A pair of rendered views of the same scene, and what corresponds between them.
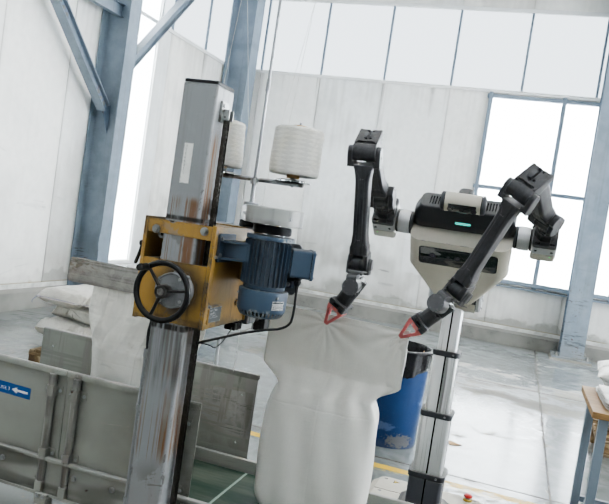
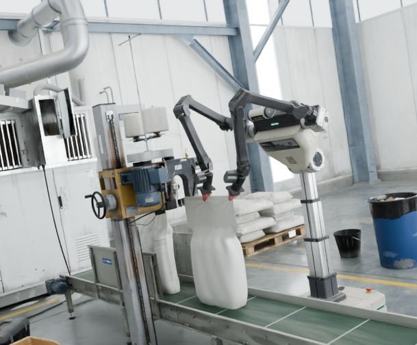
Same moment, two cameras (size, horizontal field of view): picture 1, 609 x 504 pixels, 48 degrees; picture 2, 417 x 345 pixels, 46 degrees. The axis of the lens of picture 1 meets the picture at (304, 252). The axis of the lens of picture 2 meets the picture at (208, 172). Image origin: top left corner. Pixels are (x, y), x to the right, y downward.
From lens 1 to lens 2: 1.94 m
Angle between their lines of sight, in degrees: 34
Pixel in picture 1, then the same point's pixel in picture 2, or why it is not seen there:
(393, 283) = not seen: outside the picture
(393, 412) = (393, 244)
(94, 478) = not seen: hidden behind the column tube
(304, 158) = (150, 123)
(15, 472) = (116, 298)
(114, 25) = (236, 41)
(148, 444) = (123, 275)
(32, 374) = (109, 252)
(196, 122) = (98, 124)
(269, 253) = (137, 175)
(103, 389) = not seen: hidden behind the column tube
